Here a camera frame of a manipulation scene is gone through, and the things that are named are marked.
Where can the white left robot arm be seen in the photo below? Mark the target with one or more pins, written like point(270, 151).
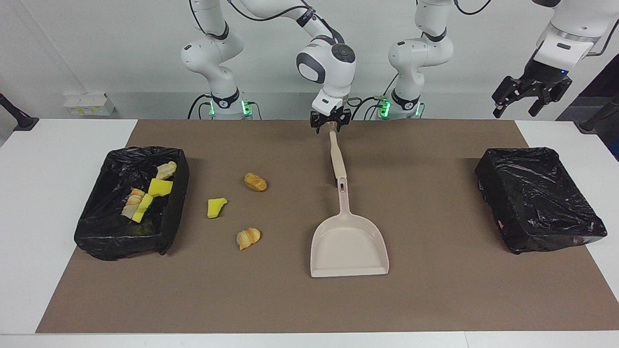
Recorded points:
point(416, 53)

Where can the brown oval bread roll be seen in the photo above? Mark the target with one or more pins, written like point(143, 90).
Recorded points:
point(255, 182)

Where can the pale torn bread piece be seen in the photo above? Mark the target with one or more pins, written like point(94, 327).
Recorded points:
point(167, 170)

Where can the beige plastic dustpan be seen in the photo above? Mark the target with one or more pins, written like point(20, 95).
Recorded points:
point(348, 249)

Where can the beige hand brush black bristles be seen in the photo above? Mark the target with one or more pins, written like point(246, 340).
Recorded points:
point(337, 157)

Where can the black bag lined bin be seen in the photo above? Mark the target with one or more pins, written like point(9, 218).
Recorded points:
point(106, 227)

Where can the small yellow sponge piece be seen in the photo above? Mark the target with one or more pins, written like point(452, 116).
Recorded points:
point(215, 208)

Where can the black stand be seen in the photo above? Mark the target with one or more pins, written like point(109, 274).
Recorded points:
point(597, 118)
point(22, 121)

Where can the brown table mat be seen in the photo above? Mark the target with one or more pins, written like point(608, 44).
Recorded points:
point(309, 299)

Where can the yellow sponge green backing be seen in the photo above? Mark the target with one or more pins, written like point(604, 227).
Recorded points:
point(143, 207)

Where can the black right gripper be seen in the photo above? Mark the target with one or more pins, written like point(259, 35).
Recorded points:
point(320, 119)

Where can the crusty torn bread piece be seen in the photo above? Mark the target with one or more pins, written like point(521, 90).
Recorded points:
point(131, 203)

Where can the striped croissant piece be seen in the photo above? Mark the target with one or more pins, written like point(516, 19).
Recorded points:
point(248, 238)

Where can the notched yellow sponge piece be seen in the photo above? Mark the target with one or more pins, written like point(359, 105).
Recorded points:
point(159, 187)

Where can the black lined bin pink mark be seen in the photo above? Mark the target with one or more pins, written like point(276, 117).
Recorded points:
point(537, 198)

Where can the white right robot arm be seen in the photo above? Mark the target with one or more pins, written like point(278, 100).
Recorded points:
point(329, 63)

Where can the white wall power strip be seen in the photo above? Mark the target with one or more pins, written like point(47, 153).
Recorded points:
point(87, 104)

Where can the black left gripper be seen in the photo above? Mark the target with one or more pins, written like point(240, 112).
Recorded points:
point(537, 82)

